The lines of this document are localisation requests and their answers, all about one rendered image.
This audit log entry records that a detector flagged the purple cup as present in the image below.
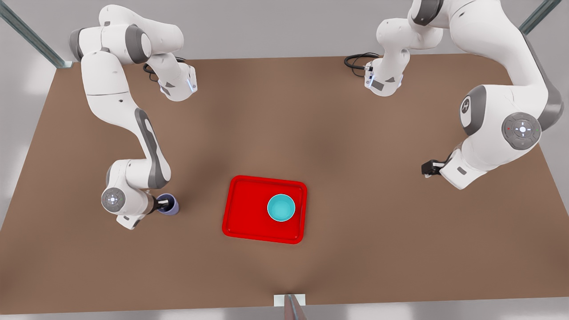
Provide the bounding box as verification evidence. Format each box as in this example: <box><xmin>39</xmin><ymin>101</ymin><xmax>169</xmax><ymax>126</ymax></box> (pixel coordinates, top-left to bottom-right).
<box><xmin>157</xmin><ymin>193</ymin><xmax>180</xmax><ymax>216</ymax></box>

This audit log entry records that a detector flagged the teal bowl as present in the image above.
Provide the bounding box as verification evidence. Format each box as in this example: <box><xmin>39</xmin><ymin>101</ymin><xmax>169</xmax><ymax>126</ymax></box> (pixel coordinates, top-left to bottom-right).
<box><xmin>267</xmin><ymin>194</ymin><xmax>297</xmax><ymax>223</ymax></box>

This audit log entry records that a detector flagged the red tray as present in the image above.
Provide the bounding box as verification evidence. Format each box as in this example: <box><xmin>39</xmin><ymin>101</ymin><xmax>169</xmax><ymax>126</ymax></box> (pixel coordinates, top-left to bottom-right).
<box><xmin>222</xmin><ymin>175</ymin><xmax>308</xmax><ymax>245</ymax></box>

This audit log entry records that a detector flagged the black cable loop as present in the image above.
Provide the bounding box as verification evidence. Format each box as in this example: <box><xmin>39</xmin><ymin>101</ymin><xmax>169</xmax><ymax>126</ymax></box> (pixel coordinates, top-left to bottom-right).
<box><xmin>143</xmin><ymin>57</ymin><xmax>187</xmax><ymax>82</ymax></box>
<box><xmin>344</xmin><ymin>52</ymin><xmax>381</xmax><ymax>79</ymax></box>

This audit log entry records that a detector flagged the silver frame post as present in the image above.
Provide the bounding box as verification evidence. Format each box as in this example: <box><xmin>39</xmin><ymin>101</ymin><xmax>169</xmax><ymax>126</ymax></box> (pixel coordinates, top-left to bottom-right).
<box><xmin>518</xmin><ymin>0</ymin><xmax>561</xmax><ymax>35</ymax></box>
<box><xmin>273</xmin><ymin>294</ymin><xmax>307</xmax><ymax>320</ymax></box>
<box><xmin>0</xmin><ymin>4</ymin><xmax>73</xmax><ymax>69</ymax></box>

